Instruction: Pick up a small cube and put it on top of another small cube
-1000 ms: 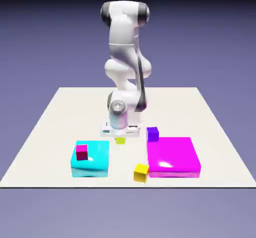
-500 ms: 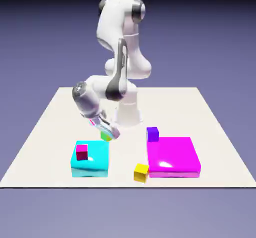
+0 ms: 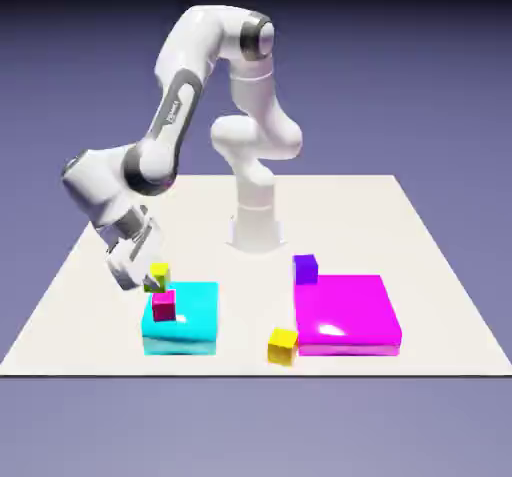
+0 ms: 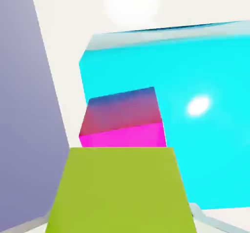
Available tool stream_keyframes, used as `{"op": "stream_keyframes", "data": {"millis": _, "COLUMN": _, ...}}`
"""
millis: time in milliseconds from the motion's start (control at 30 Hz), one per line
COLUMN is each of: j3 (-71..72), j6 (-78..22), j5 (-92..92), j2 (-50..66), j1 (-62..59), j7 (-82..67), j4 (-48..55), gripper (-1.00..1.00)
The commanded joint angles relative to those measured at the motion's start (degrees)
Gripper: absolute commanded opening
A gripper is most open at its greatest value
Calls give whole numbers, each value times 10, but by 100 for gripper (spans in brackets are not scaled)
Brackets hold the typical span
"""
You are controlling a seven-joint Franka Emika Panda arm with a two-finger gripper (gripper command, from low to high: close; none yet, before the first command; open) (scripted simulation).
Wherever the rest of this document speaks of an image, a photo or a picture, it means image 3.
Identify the large cyan box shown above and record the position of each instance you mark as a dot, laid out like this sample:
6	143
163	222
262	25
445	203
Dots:
192	317

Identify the large magenta box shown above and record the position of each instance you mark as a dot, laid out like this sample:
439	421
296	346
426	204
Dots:
346	311

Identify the small purple cube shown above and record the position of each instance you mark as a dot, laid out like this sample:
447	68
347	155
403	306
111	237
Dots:
305	269

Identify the small yellow cube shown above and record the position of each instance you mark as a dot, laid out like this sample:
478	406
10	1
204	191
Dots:
159	275
282	346

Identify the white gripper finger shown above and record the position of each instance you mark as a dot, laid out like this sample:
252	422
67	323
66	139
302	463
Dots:
152	283

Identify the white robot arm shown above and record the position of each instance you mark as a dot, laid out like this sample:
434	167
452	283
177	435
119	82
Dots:
176	85

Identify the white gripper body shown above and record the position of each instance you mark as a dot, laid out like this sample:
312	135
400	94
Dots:
134	255

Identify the small crimson cube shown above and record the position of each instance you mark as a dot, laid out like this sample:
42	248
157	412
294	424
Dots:
164	306

